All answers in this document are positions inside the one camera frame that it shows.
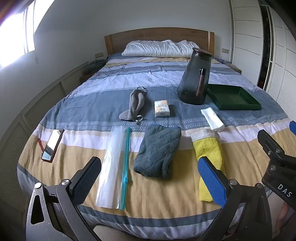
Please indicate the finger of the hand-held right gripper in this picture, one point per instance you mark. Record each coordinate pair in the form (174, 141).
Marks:
(293, 127)
(269, 143)

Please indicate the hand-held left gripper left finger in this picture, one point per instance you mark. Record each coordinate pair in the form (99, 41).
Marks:
(89, 177)

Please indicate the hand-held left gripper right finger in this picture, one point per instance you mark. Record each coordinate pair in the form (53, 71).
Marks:
(211, 182)

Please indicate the clear zip bag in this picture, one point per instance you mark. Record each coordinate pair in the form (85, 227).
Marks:
(111, 166)

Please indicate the yellow towel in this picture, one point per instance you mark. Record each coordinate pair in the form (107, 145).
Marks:
(208, 148)

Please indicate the green tray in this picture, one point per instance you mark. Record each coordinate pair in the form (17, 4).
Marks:
(233, 97)

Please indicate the white towel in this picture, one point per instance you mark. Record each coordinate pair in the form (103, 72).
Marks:
(214, 120)

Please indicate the dark grey towel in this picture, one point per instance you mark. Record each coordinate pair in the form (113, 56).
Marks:
(157, 153)

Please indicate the tissue pack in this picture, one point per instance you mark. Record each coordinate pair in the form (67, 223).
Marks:
(162, 108)

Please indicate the person's right forearm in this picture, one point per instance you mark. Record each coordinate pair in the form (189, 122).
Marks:
(283, 214)

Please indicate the smartphone with red case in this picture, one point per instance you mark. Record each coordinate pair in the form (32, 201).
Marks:
(53, 144)

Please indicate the wooden nightstand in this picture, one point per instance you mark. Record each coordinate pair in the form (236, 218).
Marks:
(235, 68)

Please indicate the white wardrobe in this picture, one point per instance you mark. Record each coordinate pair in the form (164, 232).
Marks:
(252, 34)

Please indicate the striped duvet bed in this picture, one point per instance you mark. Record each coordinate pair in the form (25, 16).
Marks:
(129, 76)

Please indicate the grey clothes pile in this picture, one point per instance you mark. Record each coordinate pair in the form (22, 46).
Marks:
(94, 66)

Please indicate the white pillow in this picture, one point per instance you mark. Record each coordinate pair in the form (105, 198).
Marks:
(159, 48)

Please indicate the wooden headboard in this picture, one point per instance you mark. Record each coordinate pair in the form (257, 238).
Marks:
(148, 34)

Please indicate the window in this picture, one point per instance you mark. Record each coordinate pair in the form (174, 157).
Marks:
(13, 34)

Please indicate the low wall cabinet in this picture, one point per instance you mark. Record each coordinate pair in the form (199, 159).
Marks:
(34, 109)

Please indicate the wall switch plate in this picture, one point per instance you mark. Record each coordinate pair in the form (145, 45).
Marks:
(99, 55)
(225, 50)

